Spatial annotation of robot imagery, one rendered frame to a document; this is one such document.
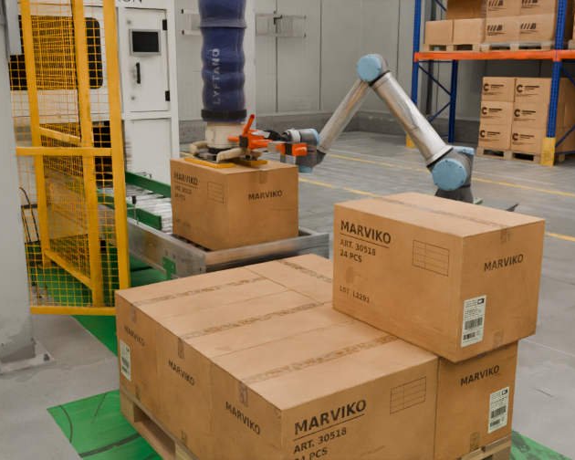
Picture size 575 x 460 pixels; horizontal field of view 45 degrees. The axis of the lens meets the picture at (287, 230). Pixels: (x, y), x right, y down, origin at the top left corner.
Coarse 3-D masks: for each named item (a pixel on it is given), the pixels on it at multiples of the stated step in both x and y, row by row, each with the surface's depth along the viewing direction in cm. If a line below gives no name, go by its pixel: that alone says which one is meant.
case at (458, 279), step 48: (336, 240) 251; (384, 240) 230; (432, 240) 213; (480, 240) 207; (528, 240) 221; (336, 288) 255; (384, 288) 233; (432, 288) 215; (480, 288) 212; (528, 288) 227; (432, 336) 218; (480, 336) 216; (528, 336) 232
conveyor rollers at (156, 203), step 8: (112, 192) 490; (128, 192) 495; (136, 192) 490; (144, 192) 493; (152, 192) 488; (128, 200) 460; (144, 200) 465; (152, 200) 460; (160, 200) 462; (168, 200) 465; (152, 208) 440; (160, 208) 434; (168, 208) 436; (168, 216) 417; (168, 224) 398; (168, 232) 379; (184, 240) 356; (200, 248) 341
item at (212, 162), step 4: (200, 152) 347; (188, 156) 352; (192, 156) 352; (196, 156) 352; (184, 160) 353; (188, 160) 349; (192, 160) 346; (196, 160) 343; (200, 160) 342; (204, 160) 339; (208, 160) 339; (212, 160) 339; (204, 164) 336; (208, 164) 333; (212, 164) 330; (216, 164) 327; (220, 164) 328; (224, 164) 329; (228, 164) 330; (232, 164) 332; (216, 168) 327; (220, 168) 328
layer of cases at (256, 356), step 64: (320, 256) 328; (128, 320) 270; (192, 320) 246; (256, 320) 246; (320, 320) 246; (128, 384) 280; (192, 384) 228; (256, 384) 198; (320, 384) 198; (384, 384) 205; (448, 384) 222; (512, 384) 242; (192, 448) 235; (256, 448) 197; (320, 448) 195; (384, 448) 210; (448, 448) 228
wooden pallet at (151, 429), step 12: (120, 384) 286; (120, 396) 288; (132, 396) 276; (120, 408) 291; (132, 408) 278; (144, 408) 267; (132, 420) 280; (144, 420) 282; (156, 420) 259; (144, 432) 273; (156, 432) 273; (168, 432) 250; (156, 444) 264; (168, 444) 264; (180, 444) 243; (492, 444) 242; (504, 444) 246; (168, 456) 256; (180, 456) 244; (192, 456) 236; (468, 456) 235; (480, 456) 239; (492, 456) 244; (504, 456) 248
